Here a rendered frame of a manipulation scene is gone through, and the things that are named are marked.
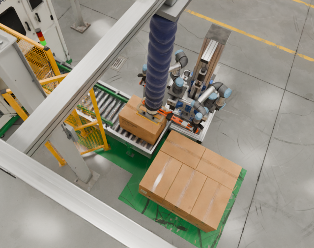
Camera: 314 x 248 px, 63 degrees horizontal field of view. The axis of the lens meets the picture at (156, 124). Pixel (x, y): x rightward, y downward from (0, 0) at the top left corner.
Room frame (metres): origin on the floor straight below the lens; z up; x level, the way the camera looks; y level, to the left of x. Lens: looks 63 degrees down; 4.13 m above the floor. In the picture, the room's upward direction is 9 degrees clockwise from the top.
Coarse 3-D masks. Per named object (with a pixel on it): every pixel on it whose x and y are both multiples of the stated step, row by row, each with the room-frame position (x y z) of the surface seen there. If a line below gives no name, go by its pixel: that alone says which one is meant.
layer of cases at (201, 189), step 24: (168, 144) 1.50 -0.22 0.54; (192, 144) 1.57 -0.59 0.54; (168, 168) 1.13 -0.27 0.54; (192, 168) 1.19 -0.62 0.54; (216, 168) 1.25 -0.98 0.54; (240, 168) 1.31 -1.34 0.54; (144, 192) 0.79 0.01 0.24; (168, 192) 0.78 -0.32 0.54; (192, 192) 0.84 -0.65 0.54; (216, 192) 0.89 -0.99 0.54; (192, 216) 0.53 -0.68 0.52; (216, 216) 0.58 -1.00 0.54
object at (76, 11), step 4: (72, 0) 4.10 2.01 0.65; (76, 0) 4.13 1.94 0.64; (72, 4) 4.11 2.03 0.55; (76, 4) 4.10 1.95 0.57; (72, 8) 4.12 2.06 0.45; (76, 8) 4.08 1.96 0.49; (80, 8) 4.18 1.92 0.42; (76, 12) 4.09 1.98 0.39; (80, 12) 4.16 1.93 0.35; (76, 16) 4.10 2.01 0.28; (80, 16) 4.13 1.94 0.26; (80, 20) 4.11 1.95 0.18; (80, 24) 4.08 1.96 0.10
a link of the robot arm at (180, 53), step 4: (176, 52) 2.30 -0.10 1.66; (180, 52) 2.29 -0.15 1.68; (176, 56) 2.26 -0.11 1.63; (180, 56) 2.23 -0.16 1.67; (184, 56) 2.23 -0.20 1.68; (176, 60) 2.24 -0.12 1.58; (172, 72) 2.27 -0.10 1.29; (176, 72) 2.24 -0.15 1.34; (172, 76) 2.24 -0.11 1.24; (176, 76) 2.23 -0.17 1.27; (172, 80) 2.21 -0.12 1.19
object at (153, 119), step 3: (138, 111) 1.64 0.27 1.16; (144, 111) 1.65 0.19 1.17; (138, 114) 1.59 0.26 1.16; (141, 114) 1.60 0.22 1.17; (144, 114) 1.60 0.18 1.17; (144, 117) 1.57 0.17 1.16; (153, 117) 1.57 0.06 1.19; (156, 117) 1.59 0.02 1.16; (150, 120) 1.54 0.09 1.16; (153, 120) 1.54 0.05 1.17; (153, 123) 1.51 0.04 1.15; (156, 123) 1.51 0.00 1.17; (159, 123) 1.52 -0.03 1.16
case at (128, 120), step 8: (136, 96) 1.99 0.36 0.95; (128, 104) 1.84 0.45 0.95; (136, 104) 1.86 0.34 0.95; (120, 112) 1.69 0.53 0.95; (128, 112) 1.71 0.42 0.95; (136, 112) 1.73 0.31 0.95; (120, 120) 1.65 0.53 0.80; (128, 120) 1.59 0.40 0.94; (136, 120) 1.61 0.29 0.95; (144, 120) 1.63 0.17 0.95; (128, 128) 1.60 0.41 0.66; (136, 128) 1.55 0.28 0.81; (144, 128) 1.50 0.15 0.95; (152, 128) 1.52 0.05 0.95; (160, 128) 1.59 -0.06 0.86; (144, 136) 1.49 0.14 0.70; (152, 136) 1.45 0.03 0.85; (152, 144) 1.44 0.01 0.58
